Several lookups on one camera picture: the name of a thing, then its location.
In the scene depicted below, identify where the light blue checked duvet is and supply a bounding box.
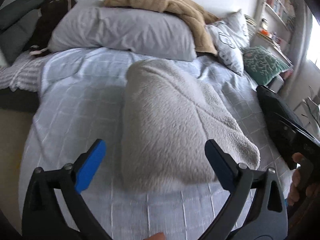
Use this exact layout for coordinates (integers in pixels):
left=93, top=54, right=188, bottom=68
left=18, top=48, right=292, bottom=239

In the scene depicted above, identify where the grey striped blanket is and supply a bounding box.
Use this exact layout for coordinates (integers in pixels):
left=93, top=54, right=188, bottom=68
left=0, top=53, right=53, bottom=92

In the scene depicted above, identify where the white bookshelf with books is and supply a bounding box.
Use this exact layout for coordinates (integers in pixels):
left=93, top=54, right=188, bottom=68
left=251, top=0, right=296, bottom=61

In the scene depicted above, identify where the white fleece jacket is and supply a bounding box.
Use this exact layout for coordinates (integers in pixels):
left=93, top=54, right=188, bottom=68
left=121, top=60, right=260, bottom=192

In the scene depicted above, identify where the tan knitted blanket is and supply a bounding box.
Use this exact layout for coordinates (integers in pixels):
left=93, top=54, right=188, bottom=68
left=103, top=0, right=219, bottom=56

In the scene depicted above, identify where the person's right hand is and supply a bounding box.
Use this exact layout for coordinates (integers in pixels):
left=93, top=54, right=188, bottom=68
left=286, top=152, right=320, bottom=207

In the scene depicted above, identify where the white printed pillow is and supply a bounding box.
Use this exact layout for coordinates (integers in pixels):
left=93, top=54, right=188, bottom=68
left=206, top=10, right=249, bottom=76

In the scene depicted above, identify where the grey pillow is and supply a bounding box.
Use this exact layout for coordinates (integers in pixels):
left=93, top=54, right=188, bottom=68
left=48, top=1, right=197, bottom=62

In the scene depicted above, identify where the green coral pattern cushion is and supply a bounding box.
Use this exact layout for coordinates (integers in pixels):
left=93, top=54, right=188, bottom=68
left=242, top=47, right=290, bottom=86

